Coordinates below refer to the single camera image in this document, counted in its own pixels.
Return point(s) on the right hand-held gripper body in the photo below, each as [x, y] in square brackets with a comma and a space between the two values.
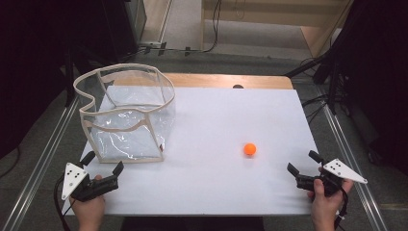
[344, 170]

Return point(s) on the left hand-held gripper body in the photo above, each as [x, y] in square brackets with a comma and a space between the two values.
[96, 186]

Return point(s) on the clear plastic bin beige trim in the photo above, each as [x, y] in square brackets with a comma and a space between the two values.
[128, 144]

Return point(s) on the orange ball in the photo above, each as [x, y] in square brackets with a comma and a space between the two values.
[249, 149]

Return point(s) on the person's left hand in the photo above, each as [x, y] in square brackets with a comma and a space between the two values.
[89, 210]

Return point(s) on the person's right hand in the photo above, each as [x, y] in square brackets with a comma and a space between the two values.
[327, 202]

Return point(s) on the black stand leg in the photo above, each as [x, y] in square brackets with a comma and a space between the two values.
[304, 67]

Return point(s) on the wooden table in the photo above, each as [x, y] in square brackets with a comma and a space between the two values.
[263, 82]

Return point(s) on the white board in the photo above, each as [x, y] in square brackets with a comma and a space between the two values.
[208, 128]

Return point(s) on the black cabinet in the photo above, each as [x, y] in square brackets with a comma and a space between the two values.
[118, 25]

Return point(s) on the light wooden furniture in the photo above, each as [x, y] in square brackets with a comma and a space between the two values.
[272, 12]

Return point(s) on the metal floor rail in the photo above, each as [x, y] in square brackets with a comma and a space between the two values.
[38, 160]
[351, 170]

